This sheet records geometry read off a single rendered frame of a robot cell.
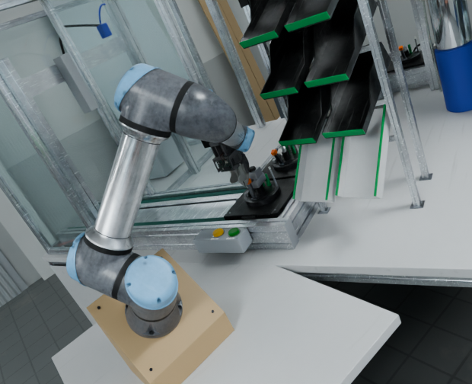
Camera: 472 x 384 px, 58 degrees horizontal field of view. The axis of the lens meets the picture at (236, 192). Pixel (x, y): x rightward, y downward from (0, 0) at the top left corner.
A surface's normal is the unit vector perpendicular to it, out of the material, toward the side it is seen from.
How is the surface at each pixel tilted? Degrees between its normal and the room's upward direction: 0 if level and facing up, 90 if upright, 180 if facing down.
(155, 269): 50
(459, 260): 0
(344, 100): 25
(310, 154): 45
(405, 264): 0
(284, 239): 90
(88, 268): 69
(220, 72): 90
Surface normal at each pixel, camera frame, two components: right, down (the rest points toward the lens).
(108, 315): 0.14, -0.54
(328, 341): -0.39, -0.84
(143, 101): -0.18, 0.18
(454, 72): -0.52, 0.55
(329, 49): -0.61, -0.52
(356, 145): -0.70, -0.20
